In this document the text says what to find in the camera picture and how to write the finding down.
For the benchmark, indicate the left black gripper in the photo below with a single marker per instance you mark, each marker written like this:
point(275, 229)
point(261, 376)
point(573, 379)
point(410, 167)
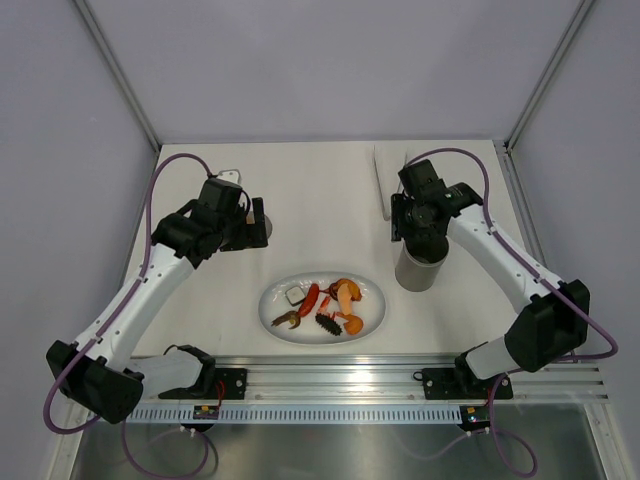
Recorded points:
point(245, 239)

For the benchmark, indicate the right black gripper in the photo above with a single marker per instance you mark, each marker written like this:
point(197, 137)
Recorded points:
point(399, 228)

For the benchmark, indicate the metal tongs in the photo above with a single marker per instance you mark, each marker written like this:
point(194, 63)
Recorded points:
point(388, 158)

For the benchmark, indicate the fried orange tempura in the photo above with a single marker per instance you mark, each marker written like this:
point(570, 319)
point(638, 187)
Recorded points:
point(352, 287)

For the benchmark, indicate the pale pink salmon slice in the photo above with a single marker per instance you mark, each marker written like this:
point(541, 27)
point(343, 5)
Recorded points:
point(344, 299)

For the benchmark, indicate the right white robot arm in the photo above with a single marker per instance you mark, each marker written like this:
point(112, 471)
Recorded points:
point(550, 312)

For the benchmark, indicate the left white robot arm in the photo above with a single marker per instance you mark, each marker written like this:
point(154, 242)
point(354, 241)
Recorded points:
point(96, 370)

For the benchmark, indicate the grey cylindrical lunch container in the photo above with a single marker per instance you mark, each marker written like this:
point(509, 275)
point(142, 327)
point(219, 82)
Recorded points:
point(416, 273)

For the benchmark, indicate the black and white sushi piece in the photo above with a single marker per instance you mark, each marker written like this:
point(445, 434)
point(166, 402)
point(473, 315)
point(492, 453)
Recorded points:
point(295, 295)

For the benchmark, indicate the white oval plate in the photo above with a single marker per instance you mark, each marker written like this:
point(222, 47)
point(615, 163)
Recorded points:
point(273, 303)

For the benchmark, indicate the red sausage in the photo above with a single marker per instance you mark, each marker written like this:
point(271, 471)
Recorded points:
point(310, 300)

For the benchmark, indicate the brown shrimp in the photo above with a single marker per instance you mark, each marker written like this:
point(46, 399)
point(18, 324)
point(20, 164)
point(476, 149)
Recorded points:
point(292, 317)

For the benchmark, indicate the red white crab stick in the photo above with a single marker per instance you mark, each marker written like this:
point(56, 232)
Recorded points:
point(323, 308)

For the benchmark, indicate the black sea cucumber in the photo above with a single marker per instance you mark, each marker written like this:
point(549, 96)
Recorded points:
point(329, 324)

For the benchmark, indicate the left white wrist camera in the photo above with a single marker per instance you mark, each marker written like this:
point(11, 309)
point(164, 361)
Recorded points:
point(229, 175)

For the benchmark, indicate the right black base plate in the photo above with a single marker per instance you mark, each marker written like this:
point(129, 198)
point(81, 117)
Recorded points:
point(443, 384)

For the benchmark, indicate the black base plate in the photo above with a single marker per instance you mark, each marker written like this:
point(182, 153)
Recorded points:
point(226, 383)
point(443, 384)

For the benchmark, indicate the aluminium mounting rail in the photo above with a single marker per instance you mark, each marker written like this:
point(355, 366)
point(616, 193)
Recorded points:
point(388, 379)

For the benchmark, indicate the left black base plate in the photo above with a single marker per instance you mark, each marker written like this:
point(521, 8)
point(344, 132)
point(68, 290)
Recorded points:
point(226, 383)

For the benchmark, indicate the slotted cable duct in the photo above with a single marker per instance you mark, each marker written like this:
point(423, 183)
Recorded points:
point(397, 414)

